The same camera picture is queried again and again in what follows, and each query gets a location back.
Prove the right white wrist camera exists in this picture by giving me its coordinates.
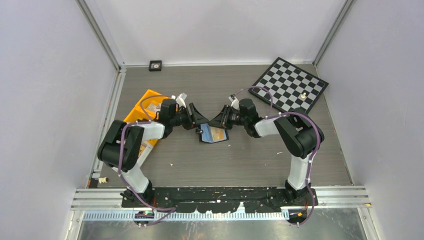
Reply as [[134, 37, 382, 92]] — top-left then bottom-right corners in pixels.
[[228, 94, 240, 110]]

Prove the silver credit card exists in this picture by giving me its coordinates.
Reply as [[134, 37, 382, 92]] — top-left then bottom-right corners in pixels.
[[146, 103, 162, 113]]

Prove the gold card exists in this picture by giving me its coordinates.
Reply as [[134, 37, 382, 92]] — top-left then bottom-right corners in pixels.
[[210, 127, 227, 142]]

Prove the yellow plastic bin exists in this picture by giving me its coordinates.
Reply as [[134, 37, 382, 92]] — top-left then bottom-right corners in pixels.
[[123, 106, 156, 123], [135, 89, 171, 119]]

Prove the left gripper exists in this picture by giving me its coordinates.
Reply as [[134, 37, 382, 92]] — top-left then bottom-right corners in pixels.
[[170, 103, 209, 131]]

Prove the small black square box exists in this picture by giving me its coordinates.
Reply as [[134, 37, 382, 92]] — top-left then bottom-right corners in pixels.
[[148, 60, 163, 72]]

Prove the white plastic tray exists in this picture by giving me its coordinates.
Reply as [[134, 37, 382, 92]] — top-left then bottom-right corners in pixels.
[[136, 141, 154, 167]]

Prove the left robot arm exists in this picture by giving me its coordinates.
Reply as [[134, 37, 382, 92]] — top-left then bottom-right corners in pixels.
[[97, 98, 209, 207]]

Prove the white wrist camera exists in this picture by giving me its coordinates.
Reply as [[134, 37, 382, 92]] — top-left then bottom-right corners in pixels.
[[171, 92, 187, 109], [228, 94, 240, 110]]

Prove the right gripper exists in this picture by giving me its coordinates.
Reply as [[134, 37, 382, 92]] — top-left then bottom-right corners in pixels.
[[207, 105, 248, 130]]

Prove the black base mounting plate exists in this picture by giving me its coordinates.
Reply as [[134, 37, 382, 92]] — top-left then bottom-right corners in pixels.
[[120, 186, 318, 214]]

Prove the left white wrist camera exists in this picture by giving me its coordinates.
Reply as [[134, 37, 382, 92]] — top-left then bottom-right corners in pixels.
[[171, 92, 187, 109]]

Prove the black white chessboard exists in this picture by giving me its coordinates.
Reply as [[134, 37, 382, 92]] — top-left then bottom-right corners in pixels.
[[248, 57, 329, 114]]

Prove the black leather card holder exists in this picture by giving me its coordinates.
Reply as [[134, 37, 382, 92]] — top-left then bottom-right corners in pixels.
[[195, 123, 230, 144]]

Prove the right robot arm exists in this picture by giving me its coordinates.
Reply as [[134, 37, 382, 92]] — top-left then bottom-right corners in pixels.
[[208, 98, 325, 205]]

